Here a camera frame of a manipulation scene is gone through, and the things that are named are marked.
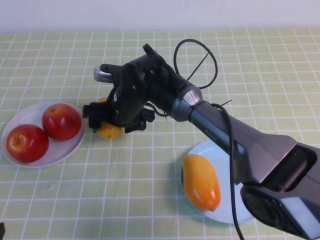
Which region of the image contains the white round plate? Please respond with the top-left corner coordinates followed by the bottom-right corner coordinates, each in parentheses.
top-left (0, 101), bottom-right (87, 169)

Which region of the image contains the black right camera cable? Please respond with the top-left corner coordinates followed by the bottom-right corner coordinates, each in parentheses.
top-left (174, 38), bottom-right (245, 240)

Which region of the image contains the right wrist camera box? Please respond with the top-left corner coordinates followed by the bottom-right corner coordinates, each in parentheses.
top-left (93, 63), bottom-right (126, 83)

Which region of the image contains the light blue round plate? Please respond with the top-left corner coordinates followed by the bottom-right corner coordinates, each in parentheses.
top-left (181, 139), bottom-right (256, 225)

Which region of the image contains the green checked tablecloth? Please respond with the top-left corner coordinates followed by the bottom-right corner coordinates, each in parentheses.
top-left (0, 27), bottom-right (320, 240)

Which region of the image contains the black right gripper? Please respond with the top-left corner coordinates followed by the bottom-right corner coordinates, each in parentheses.
top-left (82, 57), bottom-right (161, 135)

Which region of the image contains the orange yellow mango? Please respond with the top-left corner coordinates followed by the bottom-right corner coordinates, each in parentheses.
top-left (181, 153), bottom-right (222, 213)

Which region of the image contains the mostly red apple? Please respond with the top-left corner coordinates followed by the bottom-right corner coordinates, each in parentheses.
top-left (41, 103), bottom-right (83, 141)

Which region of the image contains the red apple with yellow top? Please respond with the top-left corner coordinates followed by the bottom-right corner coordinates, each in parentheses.
top-left (6, 124), bottom-right (50, 164)

